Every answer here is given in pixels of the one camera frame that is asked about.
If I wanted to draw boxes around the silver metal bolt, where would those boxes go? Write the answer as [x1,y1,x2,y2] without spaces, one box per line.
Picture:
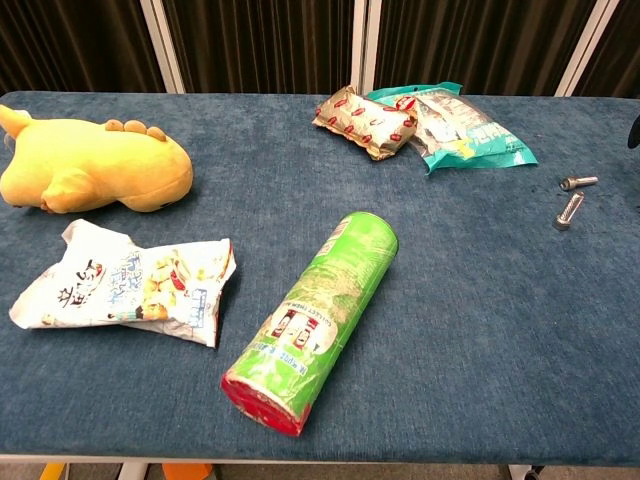
[558,175,600,192]
[552,190,586,232]

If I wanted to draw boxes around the dark brown curtain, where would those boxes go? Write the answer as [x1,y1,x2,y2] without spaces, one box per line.
[162,0,357,95]
[0,0,166,96]
[373,0,599,97]
[574,0,640,99]

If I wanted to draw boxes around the teal snack bag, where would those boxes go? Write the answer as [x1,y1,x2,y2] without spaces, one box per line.
[367,81,539,175]

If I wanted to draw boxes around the blue fabric table cover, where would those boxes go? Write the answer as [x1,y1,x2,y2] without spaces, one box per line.
[0,90,640,468]

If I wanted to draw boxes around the gold red snack packet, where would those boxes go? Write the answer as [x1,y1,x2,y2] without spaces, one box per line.
[312,85,419,161]

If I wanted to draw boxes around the green chips can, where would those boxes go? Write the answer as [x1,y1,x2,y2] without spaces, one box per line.
[220,210,400,438]

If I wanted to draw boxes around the yellow plush dinosaur toy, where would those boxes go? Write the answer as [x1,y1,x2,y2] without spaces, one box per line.
[0,104,194,215]

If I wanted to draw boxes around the white crumpled snack bag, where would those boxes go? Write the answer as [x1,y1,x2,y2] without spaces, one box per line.
[8,218,238,349]

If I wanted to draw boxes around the white partition frame post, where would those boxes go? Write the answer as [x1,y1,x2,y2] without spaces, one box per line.
[139,0,187,95]
[351,0,377,95]
[554,0,622,98]

